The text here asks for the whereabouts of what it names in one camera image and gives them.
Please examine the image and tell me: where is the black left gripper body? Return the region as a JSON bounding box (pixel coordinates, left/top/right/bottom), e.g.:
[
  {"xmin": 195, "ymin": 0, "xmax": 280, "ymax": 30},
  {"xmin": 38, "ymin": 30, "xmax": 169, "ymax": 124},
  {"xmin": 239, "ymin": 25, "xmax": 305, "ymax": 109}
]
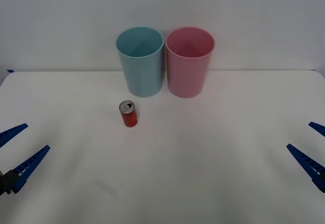
[{"xmin": 0, "ymin": 171, "xmax": 11, "ymax": 197}]

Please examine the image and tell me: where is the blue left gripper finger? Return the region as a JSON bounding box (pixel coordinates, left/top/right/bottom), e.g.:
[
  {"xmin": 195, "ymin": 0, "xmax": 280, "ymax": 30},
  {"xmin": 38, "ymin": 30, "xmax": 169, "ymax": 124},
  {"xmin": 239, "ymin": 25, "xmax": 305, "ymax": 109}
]
[
  {"xmin": 7, "ymin": 145, "xmax": 51, "ymax": 194},
  {"xmin": 0, "ymin": 123, "xmax": 28, "ymax": 148}
]

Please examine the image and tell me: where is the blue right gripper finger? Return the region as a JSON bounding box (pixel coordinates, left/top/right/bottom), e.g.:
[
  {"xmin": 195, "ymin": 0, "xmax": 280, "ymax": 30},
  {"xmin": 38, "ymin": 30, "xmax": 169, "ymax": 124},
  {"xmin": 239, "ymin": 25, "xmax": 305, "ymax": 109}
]
[
  {"xmin": 308, "ymin": 121, "xmax": 325, "ymax": 136},
  {"xmin": 286, "ymin": 144, "xmax": 325, "ymax": 194}
]

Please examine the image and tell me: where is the red drink can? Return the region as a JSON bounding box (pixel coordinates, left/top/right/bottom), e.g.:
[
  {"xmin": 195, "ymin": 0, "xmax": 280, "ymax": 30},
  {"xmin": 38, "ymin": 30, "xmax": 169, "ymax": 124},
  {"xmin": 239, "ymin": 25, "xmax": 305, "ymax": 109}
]
[{"xmin": 119, "ymin": 100, "xmax": 138, "ymax": 128}]

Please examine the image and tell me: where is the pink plastic bin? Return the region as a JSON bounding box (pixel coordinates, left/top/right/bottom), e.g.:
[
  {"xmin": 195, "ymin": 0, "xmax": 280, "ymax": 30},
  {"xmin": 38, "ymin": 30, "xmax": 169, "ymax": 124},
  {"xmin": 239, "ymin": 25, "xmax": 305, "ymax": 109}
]
[{"xmin": 166, "ymin": 26, "xmax": 216, "ymax": 99}]

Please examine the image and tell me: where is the pale blue plastic bin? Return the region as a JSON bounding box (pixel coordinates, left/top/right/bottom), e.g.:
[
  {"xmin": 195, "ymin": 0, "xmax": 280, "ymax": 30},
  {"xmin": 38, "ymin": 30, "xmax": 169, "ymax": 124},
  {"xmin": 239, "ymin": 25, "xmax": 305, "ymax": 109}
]
[{"xmin": 116, "ymin": 25, "xmax": 165, "ymax": 98}]

